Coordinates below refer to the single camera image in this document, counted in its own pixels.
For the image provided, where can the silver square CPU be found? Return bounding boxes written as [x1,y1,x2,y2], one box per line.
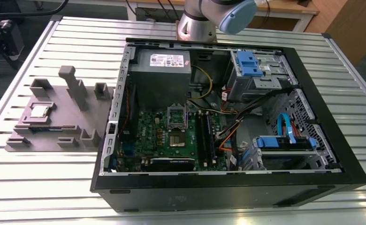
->
[28,105,51,118]

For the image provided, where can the CPU socket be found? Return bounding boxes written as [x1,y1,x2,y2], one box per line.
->
[168,130,192,148]

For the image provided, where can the grey parts rack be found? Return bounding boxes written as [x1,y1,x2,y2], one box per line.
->
[3,65,116,153]

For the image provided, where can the dark RAM stick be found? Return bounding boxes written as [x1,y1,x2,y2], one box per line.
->
[28,126,76,133]

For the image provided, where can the white power supply label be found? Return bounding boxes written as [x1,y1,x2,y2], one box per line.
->
[150,54,186,68]

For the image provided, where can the grey power supply unit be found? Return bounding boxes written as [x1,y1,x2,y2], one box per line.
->
[128,49,192,113]

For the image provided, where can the green motherboard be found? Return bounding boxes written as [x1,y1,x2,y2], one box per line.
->
[116,103,231,172]

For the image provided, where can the black graphics card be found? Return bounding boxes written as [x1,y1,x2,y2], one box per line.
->
[148,156,196,172]

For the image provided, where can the black RAM slot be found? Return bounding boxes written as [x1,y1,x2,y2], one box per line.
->
[204,112,218,165]
[196,111,207,166]

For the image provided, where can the grey metal drive cage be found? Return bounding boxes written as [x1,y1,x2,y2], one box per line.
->
[226,49,298,102]

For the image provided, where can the black open PC case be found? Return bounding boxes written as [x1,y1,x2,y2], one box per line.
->
[90,37,366,213]

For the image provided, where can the hard disk in blue carrier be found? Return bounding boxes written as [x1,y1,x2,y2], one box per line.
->
[255,136,317,151]

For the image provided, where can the metal disk bay cage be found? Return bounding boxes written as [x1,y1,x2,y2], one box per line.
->
[238,136,343,172]

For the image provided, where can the wooden cabinet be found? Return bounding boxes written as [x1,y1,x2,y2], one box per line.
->
[305,0,366,66]

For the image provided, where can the black camera cable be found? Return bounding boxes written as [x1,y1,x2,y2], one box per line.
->
[0,0,71,19]

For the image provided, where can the yellow wire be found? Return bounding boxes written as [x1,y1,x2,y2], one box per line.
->
[187,65,214,101]

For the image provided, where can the multicolour power wire bundle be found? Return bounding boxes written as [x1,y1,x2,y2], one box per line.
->
[187,98,239,116]

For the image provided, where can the blue plastic bay bracket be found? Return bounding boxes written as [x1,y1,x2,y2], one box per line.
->
[236,51,265,77]

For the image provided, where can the orange wire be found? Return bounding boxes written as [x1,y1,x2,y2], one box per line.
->
[218,137,234,154]

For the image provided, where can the thick black cable bundle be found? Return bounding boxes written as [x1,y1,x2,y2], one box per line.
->
[215,88,298,140]

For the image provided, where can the wooden desk white frame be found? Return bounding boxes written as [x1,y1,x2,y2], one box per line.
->
[124,0,321,32]

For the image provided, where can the light blue wire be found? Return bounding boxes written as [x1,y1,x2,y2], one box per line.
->
[277,112,297,144]

